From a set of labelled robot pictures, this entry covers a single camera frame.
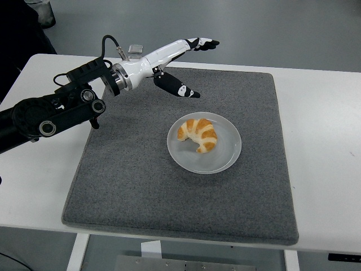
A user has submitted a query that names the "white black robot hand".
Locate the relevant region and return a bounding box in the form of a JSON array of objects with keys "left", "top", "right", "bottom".
[{"left": 124, "top": 37, "right": 221, "bottom": 99}]

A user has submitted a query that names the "golden croissant bread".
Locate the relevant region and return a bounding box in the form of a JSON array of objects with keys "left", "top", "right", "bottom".
[{"left": 177, "top": 118, "right": 218, "bottom": 154}]

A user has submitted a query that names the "round pale grey plate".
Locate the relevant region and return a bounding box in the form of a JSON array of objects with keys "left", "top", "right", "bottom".
[{"left": 166, "top": 111, "right": 243, "bottom": 174}]

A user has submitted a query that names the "grey metal plate with screws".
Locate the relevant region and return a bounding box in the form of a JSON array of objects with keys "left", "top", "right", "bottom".
[{"left": 115, "top": 254, "right": 246, "bottom": 271}]

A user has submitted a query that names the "grey mesh waste bin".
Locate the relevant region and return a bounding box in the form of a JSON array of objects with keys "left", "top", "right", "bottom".
[{"left": 27, "top": 0, "right": 56, "bottom": 28}]

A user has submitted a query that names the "black bulky object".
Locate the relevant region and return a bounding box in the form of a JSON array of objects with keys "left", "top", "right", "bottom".
[{"left": 0, "top": 0, "right": 59, "bottom": 104}]

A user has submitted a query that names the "grey felt table mat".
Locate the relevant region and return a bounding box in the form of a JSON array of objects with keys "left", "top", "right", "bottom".
[{"left": 61, "top": 63, "right": 300, "bottom": 246}]

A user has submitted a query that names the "white table leg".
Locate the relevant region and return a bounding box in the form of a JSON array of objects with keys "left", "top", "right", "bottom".
[
  {"left": 67, "top": 233, "right": 90, "bottom": 271},
  {"left": 284, "top": 250, "right": 300, "bottom": 271}
]

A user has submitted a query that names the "black table control panel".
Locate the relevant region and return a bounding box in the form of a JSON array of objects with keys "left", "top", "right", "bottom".
[{"left": 328, "top": 253, "right": 361, "bottom": 262}]

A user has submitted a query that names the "black floor cable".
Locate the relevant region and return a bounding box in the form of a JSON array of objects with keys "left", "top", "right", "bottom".
[{"left": 0, "top": 250, "right": 22, "bottom": 268}]

